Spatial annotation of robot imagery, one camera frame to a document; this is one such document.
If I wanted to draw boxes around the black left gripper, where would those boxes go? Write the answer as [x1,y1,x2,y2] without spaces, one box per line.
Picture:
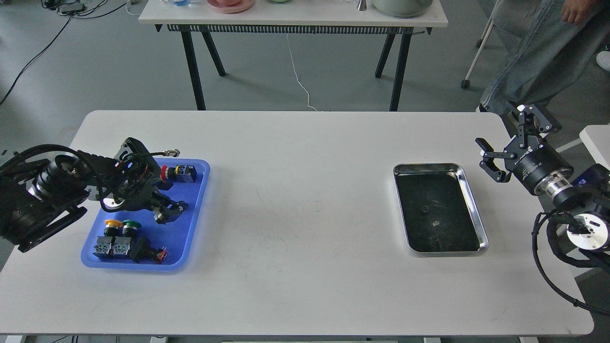
[89,137,189,224]

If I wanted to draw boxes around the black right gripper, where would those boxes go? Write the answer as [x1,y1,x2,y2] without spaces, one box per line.
[475,104,574,196]

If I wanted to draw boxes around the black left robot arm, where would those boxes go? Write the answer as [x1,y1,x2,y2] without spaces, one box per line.
[0,137,188,252]

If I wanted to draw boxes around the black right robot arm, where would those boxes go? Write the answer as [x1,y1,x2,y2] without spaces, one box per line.
[476,102,610,316]

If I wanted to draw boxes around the blue plastic tray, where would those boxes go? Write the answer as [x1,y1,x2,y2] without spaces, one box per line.
[81,158,211,272]

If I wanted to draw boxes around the silver metal tray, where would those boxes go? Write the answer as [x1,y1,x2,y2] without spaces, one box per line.
[394,163,489,258]

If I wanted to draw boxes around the person's hand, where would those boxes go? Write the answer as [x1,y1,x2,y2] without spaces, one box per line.
[561,0,598,25]

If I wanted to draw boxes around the red mushroom push button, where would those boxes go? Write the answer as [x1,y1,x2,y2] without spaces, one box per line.
[160,164,197,184]

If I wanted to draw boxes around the white rolling chair leg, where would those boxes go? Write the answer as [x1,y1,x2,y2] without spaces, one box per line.
[460,0,499,90]

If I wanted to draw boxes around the person in jeans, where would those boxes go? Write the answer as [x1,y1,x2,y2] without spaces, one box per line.
[478,0,610,136]

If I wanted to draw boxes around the grey green bowl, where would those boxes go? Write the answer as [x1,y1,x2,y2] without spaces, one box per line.
[372,0,433,18]

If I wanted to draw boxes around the pink plate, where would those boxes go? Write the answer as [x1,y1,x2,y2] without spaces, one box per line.
[207,0,255,14]

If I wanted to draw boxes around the white background table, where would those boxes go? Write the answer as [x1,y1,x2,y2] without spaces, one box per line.
[139,0,448,111]

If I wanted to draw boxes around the black red selector switch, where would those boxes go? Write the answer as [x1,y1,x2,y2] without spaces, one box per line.
[128,237,167,263]

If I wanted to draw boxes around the green push button switch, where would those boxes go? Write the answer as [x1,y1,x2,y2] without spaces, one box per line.
[112,220,142,259]

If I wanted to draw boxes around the yellow push button switch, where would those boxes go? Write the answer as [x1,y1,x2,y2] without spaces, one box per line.
[92,219,123,259]

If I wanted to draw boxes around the white cable on floor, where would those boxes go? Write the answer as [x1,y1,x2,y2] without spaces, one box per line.
[286,33,319,112]

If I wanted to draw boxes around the black cables on floor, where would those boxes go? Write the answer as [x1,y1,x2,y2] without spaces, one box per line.
[0,0,129,105]

